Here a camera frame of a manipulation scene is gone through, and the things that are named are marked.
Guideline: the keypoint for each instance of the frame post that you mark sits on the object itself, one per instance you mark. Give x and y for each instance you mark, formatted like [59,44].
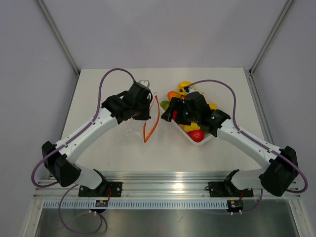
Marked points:
[57,34]
[272,35]

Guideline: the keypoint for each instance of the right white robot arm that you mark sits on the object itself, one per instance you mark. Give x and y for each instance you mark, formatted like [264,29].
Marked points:
[278,167]

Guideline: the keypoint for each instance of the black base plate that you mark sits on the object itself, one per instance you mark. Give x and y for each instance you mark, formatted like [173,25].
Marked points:
[112,189]
[221,189]

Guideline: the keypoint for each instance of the yellow bell pepper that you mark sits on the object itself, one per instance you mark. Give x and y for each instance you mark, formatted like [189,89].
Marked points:
[184,88]

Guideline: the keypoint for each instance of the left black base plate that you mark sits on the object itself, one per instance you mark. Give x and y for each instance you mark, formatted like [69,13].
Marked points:
[112,189]

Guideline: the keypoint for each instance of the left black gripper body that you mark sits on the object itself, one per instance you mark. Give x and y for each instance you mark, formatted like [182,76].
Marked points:
[142,110]

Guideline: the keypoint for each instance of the white slotted cable duct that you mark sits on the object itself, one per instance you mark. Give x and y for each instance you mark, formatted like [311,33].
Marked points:
[137,204]

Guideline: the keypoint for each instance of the orange green mango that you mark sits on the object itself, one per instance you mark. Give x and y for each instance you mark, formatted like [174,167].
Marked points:
[174,94]

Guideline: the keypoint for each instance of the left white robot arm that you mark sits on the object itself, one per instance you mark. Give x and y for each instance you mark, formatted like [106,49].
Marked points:
[63,155]

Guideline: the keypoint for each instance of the clear zip bag orange zipper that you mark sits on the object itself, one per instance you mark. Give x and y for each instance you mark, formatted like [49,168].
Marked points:
[136,131]

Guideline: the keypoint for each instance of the red tomato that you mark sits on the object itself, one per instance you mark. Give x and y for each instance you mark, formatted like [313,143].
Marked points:
[197,135]

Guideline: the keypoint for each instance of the left frame post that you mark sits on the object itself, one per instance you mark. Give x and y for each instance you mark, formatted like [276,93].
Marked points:
[57,34]

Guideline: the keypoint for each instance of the right frame post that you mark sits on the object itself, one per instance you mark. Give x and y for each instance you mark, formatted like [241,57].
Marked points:
[272,35]

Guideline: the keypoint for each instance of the aluminium rail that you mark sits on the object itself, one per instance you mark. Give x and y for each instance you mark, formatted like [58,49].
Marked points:
[159,185]

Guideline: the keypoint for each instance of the yellow banana piece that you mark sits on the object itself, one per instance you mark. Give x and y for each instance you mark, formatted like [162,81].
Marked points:
[192,127]

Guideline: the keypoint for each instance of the white plastic basket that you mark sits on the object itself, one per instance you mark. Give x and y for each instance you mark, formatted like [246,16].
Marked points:
[180,128]

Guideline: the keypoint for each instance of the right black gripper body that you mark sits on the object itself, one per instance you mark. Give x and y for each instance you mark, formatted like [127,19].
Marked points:
[194,117]

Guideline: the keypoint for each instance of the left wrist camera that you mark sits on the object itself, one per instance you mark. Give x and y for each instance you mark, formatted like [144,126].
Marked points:
[145,83]

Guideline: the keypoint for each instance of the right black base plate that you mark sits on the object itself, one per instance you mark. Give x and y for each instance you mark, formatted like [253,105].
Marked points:
[221,189]

